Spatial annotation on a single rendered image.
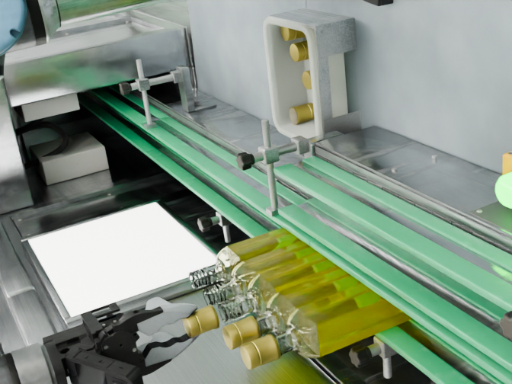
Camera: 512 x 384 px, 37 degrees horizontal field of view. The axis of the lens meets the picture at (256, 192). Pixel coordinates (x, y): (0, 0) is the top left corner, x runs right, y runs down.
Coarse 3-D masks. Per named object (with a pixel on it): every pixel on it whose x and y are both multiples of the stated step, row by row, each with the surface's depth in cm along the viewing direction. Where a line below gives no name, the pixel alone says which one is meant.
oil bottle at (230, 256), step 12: (252, 240) 124; (264, 240) 124; (276, 240) 123; (288, 240) 123; (300, 240) 123; (228, 252) 121; (240, 252) 121; (252, 252) 120; (264, 252) 121; (228, 264) 119; (228, 276) 120
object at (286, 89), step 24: (264, 24) 139; (288, 24) 131; (288, 48) 142; (312, 48) 126; (288, 72) 144; (312, 72) 128; (288, 96) 146; (312, 96) 130; (288, 120) 147; (312, 120) 145
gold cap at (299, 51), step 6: (300, 42) 138; (306, 42) 137; (294, 48) 137; (300, 48) 136; (306, 48) 137; (294, 54) 138; (300, 54) 136; (306, 54) 137; (294, 60) 138; (300, 60) 138
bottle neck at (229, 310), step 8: (240, 296) 111; (248, 296) 111; (224, 304) 109; (232, 304) 109; (240, 304) 109; (248, 304) 110; (224, 312) 109; (232, 312) 109; (240, 312) 109; (248, 312) 110; (224, 320) 110; (232, 320) 109
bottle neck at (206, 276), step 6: (216, 264) 121; (198, 270) 119; (204, 270) 119; (210, 270) 120; (216, 270) 120; (192, 276) 119; (198, 276) 119; (204, 276) 119; (210, 276) 119; (216, 276) 120; (222, 276) 120; (192, 282) 120; (198, 282) 119; (204, 282) 119; (210, 282) 120
